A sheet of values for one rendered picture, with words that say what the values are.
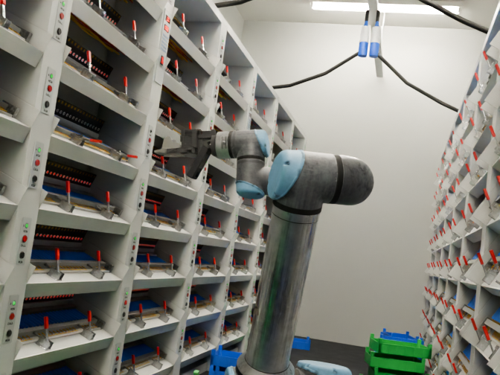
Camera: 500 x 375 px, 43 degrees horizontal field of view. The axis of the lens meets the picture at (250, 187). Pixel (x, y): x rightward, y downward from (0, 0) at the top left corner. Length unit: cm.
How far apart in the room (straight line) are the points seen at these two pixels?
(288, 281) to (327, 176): 27
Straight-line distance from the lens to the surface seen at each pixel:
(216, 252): 367
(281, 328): 156
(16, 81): 179
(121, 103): 218
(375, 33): 441
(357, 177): 145
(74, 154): 194
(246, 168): 198
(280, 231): 146
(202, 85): 309
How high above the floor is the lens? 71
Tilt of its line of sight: 6 degrees up
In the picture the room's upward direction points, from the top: 8 degrees clockwise
